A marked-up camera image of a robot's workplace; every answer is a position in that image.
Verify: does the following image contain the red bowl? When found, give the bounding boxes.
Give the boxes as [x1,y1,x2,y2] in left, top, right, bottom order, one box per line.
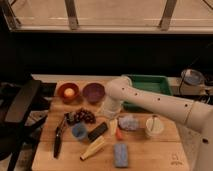
[57,83,79,103]

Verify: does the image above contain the crumpled blue grey cloth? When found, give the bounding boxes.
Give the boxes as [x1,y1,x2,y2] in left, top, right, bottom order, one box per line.
[118,115,139,131]

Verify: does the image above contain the orange ball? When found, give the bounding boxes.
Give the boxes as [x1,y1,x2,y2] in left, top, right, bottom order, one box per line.
[64,88,74,98]

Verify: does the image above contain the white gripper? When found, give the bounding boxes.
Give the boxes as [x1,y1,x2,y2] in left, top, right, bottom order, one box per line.
[100,98,121,135]

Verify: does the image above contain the blue plastic cup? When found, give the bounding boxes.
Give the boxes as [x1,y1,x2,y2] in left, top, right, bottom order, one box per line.
[72,122,87,141]

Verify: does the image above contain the green plastic tray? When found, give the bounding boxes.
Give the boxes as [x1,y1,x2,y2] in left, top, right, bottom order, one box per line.
[121,73,174,112]

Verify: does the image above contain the black handled tool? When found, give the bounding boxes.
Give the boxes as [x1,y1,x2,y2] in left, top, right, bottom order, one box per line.
[53,116,66,158]

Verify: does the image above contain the blue sponge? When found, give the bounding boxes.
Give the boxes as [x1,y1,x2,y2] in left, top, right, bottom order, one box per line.
[114,143,128,168]

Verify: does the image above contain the dark purple grape bunch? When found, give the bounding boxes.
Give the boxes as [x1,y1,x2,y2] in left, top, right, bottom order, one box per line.
[74,108,96,124]

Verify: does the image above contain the round grey device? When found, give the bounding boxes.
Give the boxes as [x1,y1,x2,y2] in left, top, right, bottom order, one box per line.
[181,69,204,86]

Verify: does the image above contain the white cup with utensil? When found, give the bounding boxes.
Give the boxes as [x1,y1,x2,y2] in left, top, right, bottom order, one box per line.
[145,116,164,137]

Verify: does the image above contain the small green black object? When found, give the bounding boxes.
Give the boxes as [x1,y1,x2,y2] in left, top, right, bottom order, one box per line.
[65,113,75,125]

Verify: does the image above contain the black office chair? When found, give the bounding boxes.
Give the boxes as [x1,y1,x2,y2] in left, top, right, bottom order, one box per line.
[0,80,50,171]

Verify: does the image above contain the purple bowl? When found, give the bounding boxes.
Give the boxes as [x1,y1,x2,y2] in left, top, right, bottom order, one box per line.
[82,83,105,103]

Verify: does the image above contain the black eraser block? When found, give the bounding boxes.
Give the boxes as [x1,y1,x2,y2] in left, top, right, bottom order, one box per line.
[88,122,108,142]

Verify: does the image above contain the orange carrot toy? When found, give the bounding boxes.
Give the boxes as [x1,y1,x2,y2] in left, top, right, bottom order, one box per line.
[115,127,124,141]

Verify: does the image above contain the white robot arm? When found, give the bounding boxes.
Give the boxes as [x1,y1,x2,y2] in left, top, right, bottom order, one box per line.
[100,76,213,171]

